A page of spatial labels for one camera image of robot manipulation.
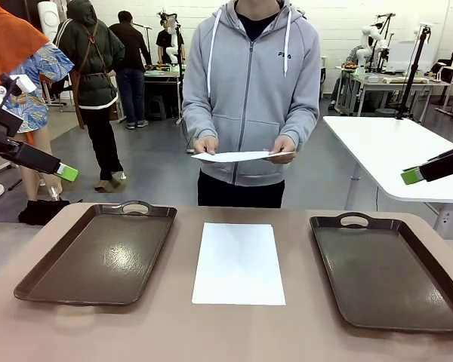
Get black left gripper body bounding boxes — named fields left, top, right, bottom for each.
left=0, top=100, right=24, bottom=159

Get white A4 paper stack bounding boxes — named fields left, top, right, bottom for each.
left=190, top=150, right=296, bottom=164

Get white A4 sheet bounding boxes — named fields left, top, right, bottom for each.
left=191, top=222, right=287, bottom=306

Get person's right forearm grey sleeve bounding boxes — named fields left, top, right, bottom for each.
left=182, top=101, right=219, bottom=143

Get person's left forearm grey sleeve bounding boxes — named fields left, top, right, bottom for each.
left=279, top=101, right=321, bottom=146

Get person's left hand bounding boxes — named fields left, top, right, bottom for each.
left=266, top=134, right=297, bottom=165

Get person's right hand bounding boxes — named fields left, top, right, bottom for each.
left=192, top=136, right=217, bottom=155

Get black bag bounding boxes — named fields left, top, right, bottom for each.
left=17, top=198, right=71, bottom=226

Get white side table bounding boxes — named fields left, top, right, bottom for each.
left=322, top=115, right=453, bottom=239

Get black tripod stand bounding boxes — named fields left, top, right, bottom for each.
left=394, top=23, right=434, bottom=121

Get person in dark green coat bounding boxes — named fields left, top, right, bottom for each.
left=51, top=0, right=126, bottom=192

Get brown plastic tray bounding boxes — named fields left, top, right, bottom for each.
left=14, top=199, right=178, bottom=306
left=309, top=212, right=453, bottom=333

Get grey stool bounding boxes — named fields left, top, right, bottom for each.
left=146, top=94, right=167, bottom=121

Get person in black jacket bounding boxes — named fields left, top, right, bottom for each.
left=108, top=10, right=153, bottom=130

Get person in black T-shirt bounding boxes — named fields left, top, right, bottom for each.
left=156, top=17, right=186, bottom=65

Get person in grey hoodie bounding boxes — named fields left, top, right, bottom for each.
left=181, top=0, right=322, bottom=208

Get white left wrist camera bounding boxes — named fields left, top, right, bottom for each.
left=0, top=74, right=37, bottom=95

